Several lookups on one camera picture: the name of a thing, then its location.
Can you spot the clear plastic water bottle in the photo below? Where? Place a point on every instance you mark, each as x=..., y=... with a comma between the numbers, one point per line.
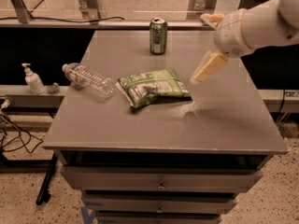
x=86, y=78

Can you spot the green soda can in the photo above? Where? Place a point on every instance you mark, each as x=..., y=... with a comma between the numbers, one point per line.
x=157, y=36

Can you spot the top grey drawer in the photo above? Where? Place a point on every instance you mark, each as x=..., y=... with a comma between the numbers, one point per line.
x=154, y=179

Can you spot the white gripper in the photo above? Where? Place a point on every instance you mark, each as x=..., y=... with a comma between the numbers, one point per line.
x=232, y=34

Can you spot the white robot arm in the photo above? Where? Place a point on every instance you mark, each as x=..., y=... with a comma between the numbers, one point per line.
x=274, y=23

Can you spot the white pump sanitizer bottle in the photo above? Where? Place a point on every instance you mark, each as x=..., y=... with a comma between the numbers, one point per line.
x=33, y=80

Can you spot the black metal leg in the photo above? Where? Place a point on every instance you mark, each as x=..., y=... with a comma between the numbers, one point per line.
x=44, y=195

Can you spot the grey drawer cabinet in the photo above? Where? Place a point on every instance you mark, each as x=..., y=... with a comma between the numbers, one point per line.
x=223, y=126

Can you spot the grey drawer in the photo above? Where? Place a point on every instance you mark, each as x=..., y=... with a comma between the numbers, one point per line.
x=156, y=220
x=159, y=203
x=154, y=179

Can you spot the green jalapeno chip bag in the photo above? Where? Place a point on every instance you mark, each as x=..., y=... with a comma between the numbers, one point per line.
x=143, y=89

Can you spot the small crumpled wrapper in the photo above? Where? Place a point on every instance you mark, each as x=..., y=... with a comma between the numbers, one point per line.
x=53, y=88

